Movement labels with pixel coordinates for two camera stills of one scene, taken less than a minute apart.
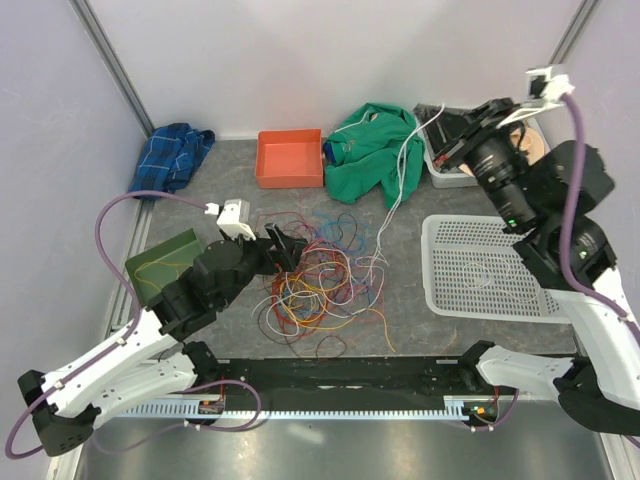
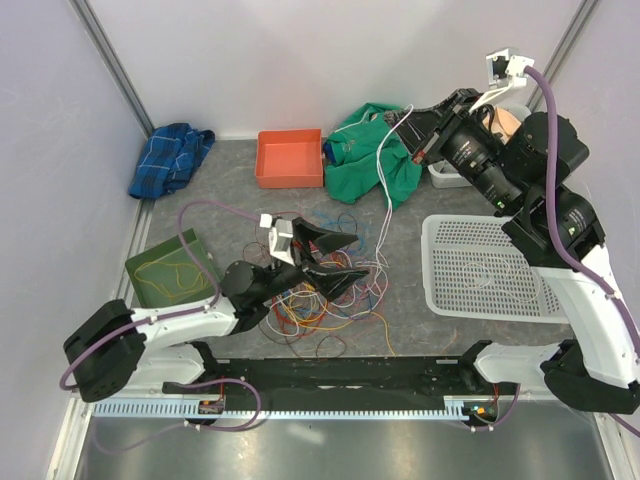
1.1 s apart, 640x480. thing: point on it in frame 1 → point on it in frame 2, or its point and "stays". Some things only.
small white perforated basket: [444, 176] stays
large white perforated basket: [471, 268] stays
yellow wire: [170, 263] stays
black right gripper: [473, 130] → [422, 128]
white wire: [379, 254] → [389, 229]
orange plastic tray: [289, 158] stays
